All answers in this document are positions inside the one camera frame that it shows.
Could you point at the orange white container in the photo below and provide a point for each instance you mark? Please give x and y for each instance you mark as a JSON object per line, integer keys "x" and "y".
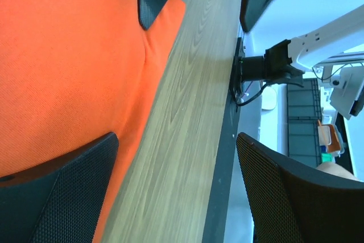
{"x": 330, "y": 139}

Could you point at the green small object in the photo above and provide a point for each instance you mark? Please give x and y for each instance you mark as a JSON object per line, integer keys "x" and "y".
{"x": 325, "y": 157}

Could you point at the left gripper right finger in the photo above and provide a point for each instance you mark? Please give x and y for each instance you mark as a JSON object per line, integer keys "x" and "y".
{"x": 292, "y": 202}

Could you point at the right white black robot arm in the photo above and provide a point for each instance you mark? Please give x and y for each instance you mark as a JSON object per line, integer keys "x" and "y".
{"x": 288, "y": 60}

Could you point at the orange t shirt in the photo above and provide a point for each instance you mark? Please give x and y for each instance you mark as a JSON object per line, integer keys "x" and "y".
{"x": 74, "y": 70}

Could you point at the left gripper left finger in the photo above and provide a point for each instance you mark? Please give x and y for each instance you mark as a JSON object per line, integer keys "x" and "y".
{"x": 59, "y": 200}

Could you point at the black plastic crate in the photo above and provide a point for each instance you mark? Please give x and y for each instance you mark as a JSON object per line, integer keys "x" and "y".
{"x": 303, "y": 114}

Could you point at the white round object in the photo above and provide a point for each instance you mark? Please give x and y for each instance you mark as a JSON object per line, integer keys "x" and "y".
{"x": 269, "y": 99}

